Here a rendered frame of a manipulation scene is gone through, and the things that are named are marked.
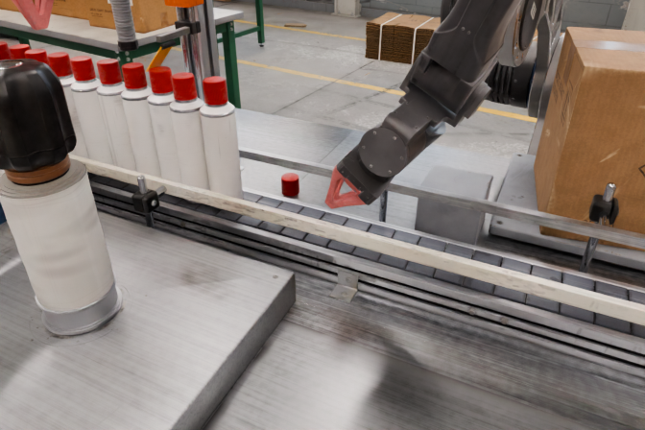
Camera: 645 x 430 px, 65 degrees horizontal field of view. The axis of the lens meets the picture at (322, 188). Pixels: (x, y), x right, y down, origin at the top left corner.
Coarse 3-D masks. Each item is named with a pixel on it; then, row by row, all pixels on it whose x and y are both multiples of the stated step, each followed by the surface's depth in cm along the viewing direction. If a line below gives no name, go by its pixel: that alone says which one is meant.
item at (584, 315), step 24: (216, 216) 79; (240, 216) 79; (312, 216) 78; (336, 216) 78; (312, 240) 73; (408, 240) 73; (432, 240) 73; (384, 264) 69; (408, 264) 68; (504, 264) 68; (528, 264) 68; (480, 288) 64; (504, 288) 64; (600, 288) 64; (624, 288) 64; (552, 312) 61; (576, 312) 60
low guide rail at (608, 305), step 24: (96, 168) 86; (120, 168) 85; (168, 192) 81; (192, 192) 79; (264, 216) 74; (288, 216) 72; (336, 240) 70; (360, 240) 68; (384, 240) 67; (432, 264) 65; (456, 264) 64; (480, 264) 63; (528, 288) 61; (552, 288) 59; (576, 288) 59; (600, 312) 58; (624, 312) 57
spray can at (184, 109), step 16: (176, 80) 72; (192, 80) 73; (176, 96) 74; (192, 96) 74; (176, 112) 74; (192, 112) 74; (176, 128) 76; (192, 128) 75; (176, 144) 78; (192, 144) 76; (192, 160) 78; (192, 176) 79
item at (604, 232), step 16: (256, 160) 80; (272, 160) 78; (288, 160) 77; (304, 160) 77; (400, 192) 71; (416, 192) 70; (432, 192) 69; (448, 192) 69; (480, 208) 67; (496, 208) 66; (512, 208) 65; (544, 224) 64; (560, 224) 63; (576, 224) 62; (592, 224) 62; (608, 240) 61; (624, 240) 60; (640, 240) 60
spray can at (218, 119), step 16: (208, 80) 72; (224, 80) 72; (208, 96) 72; (224, 96) 72; (208, 112) 72; (224, 112) 72; (208, 128) 73; (224, 128) 73; (208, 144) 75; (224, 144) 75; (208, 160) 76; (224, 160) 76; (208, 176) 78; (224, 176) 77; (240, 176) 80; (224, 192) 78; (240, 192) 80
